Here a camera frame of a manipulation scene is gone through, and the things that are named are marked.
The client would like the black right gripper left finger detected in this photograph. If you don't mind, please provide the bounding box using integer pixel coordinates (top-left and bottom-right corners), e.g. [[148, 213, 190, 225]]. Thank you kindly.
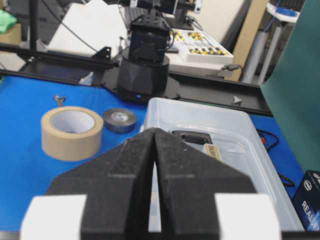
[[46, 128, 155, 240]]

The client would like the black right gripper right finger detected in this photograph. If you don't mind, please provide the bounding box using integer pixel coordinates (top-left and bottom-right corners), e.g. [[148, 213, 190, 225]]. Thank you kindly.
[[154, 129, 256, 240]]

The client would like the clear plastic tool box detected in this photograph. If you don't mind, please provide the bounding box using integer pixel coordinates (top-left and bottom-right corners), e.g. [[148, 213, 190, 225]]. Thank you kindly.
[[140, 97, 305, 232]]

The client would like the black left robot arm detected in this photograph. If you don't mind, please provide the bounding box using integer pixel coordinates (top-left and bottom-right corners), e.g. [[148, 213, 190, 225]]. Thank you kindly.
[[47, 10, 170, 240]]

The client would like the black RealSense box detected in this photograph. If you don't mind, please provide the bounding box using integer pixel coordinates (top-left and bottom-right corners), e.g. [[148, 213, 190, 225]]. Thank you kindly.
[[292, 170, 320, 232]]

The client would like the grey tape roll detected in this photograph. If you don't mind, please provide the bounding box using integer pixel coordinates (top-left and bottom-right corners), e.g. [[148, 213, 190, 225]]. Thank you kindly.
[[103, 108, 137, 134]]

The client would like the beige masking tape roll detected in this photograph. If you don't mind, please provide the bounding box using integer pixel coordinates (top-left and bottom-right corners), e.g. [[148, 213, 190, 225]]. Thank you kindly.
[[41, 106, 104, 162]]

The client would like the steel wrench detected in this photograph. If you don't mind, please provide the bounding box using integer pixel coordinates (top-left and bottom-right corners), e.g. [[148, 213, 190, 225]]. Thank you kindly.
[[53, 95, 66, 108]]

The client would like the white screwdriver set tray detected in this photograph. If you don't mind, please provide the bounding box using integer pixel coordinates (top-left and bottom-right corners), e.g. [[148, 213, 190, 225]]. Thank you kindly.
[[173, 28, 234, 65]]

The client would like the green board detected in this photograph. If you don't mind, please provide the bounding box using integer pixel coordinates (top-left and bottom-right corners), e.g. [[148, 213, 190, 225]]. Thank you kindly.
[[261, 0, 320, 171]]

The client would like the black cable on cloth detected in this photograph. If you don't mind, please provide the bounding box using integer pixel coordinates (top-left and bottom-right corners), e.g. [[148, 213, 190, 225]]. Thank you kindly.
[[256, 128, 296, 187]]

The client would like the black aluminium frame rail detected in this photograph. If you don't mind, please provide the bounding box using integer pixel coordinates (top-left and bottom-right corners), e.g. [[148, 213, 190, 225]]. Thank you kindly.
[[0, 43, 272, 116]]

